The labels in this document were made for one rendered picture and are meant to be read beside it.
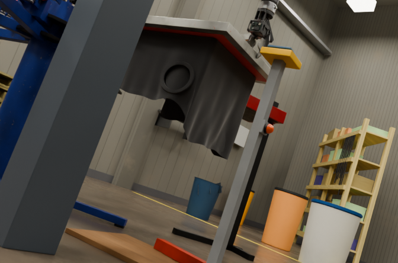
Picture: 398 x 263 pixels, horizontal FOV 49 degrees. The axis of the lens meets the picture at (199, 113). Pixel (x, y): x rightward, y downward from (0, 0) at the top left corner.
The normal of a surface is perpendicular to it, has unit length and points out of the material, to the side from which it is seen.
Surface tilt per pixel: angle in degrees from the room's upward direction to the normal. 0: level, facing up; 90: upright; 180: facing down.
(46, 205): 90
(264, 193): 90
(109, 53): 90
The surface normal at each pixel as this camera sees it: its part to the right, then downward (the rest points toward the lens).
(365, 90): -0.63, -0.35
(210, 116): 0.80, 0.20
